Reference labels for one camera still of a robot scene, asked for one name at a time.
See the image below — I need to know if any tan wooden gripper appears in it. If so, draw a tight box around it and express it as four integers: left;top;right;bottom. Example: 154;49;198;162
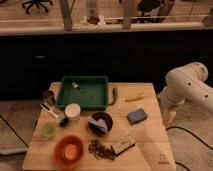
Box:
161;104;176;127

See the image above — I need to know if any blue grey sponge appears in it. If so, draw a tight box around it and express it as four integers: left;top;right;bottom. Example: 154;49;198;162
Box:
127;109;147;125

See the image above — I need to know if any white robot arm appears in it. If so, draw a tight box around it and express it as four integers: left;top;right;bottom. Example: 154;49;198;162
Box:
158;62;213;127

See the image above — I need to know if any white plastic cup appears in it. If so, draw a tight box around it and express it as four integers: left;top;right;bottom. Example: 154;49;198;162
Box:
65;103;81;121

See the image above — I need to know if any green plastic cup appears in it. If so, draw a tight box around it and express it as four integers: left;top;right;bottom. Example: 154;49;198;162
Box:
40;122;56;139

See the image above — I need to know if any wooden block eraser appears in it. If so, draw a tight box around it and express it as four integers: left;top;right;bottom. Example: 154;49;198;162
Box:
111;135;135;156

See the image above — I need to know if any green pepper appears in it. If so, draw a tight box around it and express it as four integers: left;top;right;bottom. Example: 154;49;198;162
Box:
108;87;118;106

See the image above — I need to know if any dark brown bowl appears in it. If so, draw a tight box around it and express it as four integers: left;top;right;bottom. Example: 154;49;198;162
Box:
91;112;113;134

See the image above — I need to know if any blue white crumpled cloth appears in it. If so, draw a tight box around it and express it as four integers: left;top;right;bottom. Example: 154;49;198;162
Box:
88;116;108;134

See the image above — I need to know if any green plastic tray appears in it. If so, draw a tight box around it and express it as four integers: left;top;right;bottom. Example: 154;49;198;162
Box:
56;76;108;111

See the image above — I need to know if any small silver item in tray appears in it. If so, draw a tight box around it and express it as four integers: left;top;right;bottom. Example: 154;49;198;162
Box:
71;82;79;89

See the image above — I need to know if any orange plastic bowl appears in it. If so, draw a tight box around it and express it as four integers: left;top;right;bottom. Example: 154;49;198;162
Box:
53;135;84;171

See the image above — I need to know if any black office chair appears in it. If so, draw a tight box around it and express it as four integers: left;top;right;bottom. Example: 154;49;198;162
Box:
22;0;53;14

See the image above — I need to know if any black cable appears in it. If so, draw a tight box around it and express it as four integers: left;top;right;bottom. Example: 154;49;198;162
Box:
165;125;213;171

